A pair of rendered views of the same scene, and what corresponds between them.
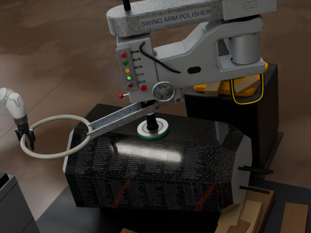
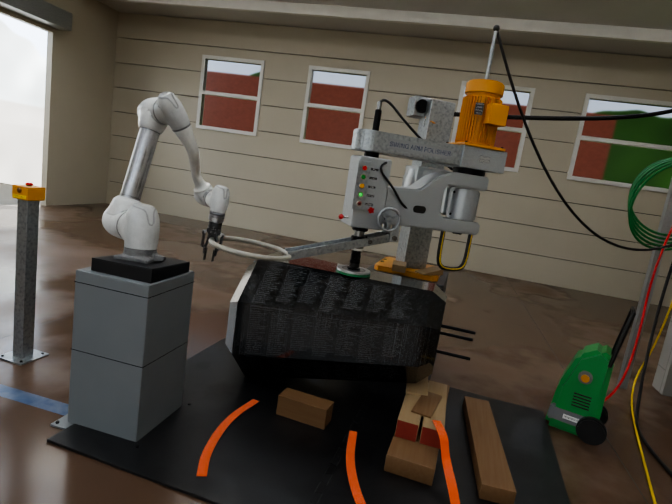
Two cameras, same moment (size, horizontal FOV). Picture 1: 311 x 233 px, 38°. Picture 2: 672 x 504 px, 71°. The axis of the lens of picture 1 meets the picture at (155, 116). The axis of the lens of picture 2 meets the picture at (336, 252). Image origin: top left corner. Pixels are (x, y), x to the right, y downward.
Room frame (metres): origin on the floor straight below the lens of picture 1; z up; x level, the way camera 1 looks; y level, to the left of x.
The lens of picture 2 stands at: (-0.16, 1.03, 1.43)
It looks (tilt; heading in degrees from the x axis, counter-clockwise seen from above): 10 degrees down; 342
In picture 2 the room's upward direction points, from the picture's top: 9 degrees clockwise
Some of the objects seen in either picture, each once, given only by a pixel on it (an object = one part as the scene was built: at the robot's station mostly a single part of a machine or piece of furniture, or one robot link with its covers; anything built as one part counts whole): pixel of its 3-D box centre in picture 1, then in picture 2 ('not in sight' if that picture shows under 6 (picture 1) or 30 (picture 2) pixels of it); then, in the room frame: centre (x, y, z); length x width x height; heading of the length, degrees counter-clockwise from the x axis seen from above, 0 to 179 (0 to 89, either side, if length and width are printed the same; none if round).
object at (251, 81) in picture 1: (244, 83); (429, 270); (2.93, -0.71, 0.80); 0.20 x 0.10 x 0.05; 108
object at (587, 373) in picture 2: not in sight; (589, 366); (2.08, -1.51, 0.43); 0.35 x 0.35 x 0.87; 42
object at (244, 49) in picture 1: (244, 43); (462, 204); (2.51, -0.62, 1.34); 0.19 x 0.19 x 0.20
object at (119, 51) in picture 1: (127, 69); (361, 185); (2.43, 0.11, 1.37); 0.08 x 0.03 x 0.28; 87
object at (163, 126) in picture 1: (152, 127); (353, 269); (2.54, 0.03, 0.84); 0.21 x 0.21 x 0.01
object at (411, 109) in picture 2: not in sight; (418, 107); (3.25, -0.54, 2.00); 0.20 x 0.18 x 0.15; 147
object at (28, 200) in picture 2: not in sight; (26, 273); (3.03, 1.96, 0.54); 0.20 x 0.20 x 1.09; 57
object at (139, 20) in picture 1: (189, 11); (426, 154); (2.53, -0.32, 1.62); 0.96 x 0.25 x 0.17; 87
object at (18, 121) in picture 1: (20, 118); (216, 217); (2.63, 0.89, 1.07); 0.09 x 0.09 x 0.06
